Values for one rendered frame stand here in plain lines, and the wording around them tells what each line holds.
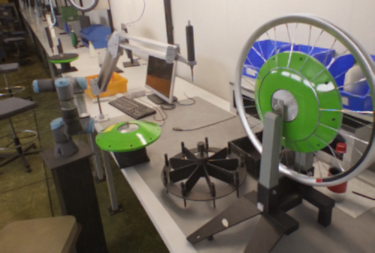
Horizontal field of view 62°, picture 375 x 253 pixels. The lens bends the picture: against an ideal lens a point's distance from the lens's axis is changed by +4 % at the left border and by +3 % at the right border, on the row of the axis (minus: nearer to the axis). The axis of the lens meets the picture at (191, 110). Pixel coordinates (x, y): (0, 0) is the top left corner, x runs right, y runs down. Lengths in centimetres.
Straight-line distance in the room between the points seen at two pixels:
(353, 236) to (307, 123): 45
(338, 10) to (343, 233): 91
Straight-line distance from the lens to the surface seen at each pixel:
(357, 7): 150
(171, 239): 113
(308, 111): 91
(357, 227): 125
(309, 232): 118
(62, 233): 175
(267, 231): 105
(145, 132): 145
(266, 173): 101
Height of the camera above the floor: 171
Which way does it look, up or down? 22 degrees down
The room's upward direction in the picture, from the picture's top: 4 degrees counter-clockwise
